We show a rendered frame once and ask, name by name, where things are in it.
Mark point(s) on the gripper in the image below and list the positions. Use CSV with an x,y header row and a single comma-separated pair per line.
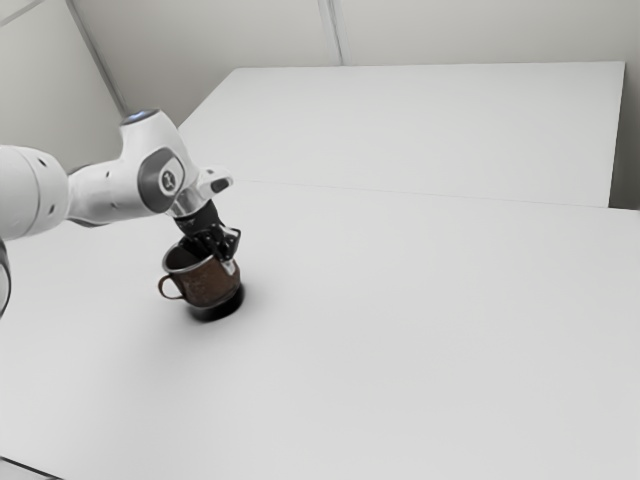
x,y
199,221

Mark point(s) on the rusty brown metal mug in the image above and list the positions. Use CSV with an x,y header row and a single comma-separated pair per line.
x,y
207,282

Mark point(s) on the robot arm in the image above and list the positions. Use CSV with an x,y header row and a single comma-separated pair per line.
x,y
95,187

